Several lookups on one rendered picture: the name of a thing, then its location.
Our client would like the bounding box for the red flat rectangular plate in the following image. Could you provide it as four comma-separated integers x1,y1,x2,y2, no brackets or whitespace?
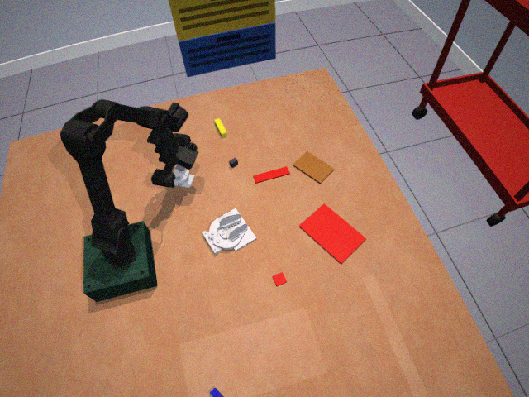
299,204,366,264

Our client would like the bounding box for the brown flat rectangular plate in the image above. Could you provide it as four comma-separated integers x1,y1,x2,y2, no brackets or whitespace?
293,151,334,184

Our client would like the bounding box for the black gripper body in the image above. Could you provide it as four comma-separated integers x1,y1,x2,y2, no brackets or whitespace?
150,133,191,187

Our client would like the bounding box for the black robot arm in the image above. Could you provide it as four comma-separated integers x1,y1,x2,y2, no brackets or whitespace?
60,99,198,269

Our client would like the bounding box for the red flat bar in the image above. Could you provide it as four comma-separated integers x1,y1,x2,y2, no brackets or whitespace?
254,166,290,183

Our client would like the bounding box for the blue flat bar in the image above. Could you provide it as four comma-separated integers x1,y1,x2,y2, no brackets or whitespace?
209,388,223,397

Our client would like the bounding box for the yellow rectangular block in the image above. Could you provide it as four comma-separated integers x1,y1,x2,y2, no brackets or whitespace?
215,118,227,138

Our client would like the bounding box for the small red cube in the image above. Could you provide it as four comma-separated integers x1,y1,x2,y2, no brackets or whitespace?
273,272,287,286

